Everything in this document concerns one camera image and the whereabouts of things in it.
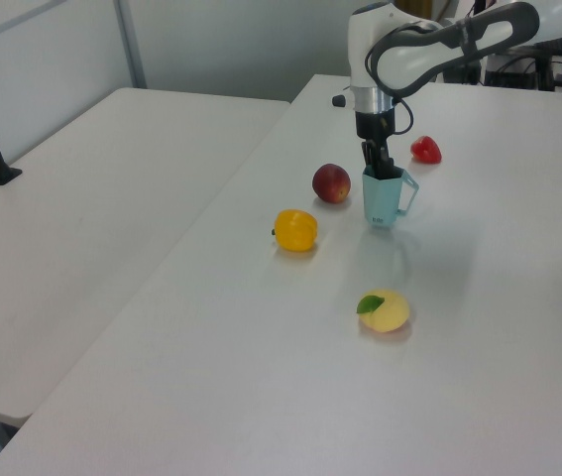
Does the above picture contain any pale yellow peach with leaf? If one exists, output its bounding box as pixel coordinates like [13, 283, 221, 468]
[356, 289, 411, 333]

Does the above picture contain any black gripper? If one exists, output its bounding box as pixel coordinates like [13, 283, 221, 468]
[356, 110, 399, 179]

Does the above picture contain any light blue faceted mug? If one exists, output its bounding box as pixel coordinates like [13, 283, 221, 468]
[361, 165, 421, 232]

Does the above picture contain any yellow bell pepper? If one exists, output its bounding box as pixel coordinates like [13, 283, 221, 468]
[271, 209, 319, 253]

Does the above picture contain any red and cream strawberry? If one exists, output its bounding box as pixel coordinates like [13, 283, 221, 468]
[409, 134, 444, 165]

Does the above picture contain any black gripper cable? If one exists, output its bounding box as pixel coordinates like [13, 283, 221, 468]
[388, 93, 414, 136]

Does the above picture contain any dark red peach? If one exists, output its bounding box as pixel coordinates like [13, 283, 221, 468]
[311, 163, 352, 205]

